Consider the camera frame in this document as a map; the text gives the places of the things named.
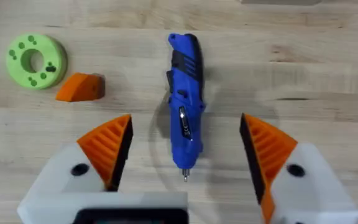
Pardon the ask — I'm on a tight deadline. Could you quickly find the blue electric screwdriver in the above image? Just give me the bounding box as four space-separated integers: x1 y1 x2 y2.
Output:
165 32 206 183

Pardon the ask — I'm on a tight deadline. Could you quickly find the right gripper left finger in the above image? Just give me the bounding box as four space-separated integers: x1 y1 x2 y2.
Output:
17 114 134 224

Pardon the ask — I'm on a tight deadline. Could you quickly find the green disc with holes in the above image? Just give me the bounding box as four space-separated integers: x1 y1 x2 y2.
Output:
5 32 68 90

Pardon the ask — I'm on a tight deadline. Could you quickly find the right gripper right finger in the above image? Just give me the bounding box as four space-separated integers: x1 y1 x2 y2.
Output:
239 113 358 224

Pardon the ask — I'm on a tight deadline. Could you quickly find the orange ribbed wedge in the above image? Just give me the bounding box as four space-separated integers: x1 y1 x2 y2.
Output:
55 72 106 103

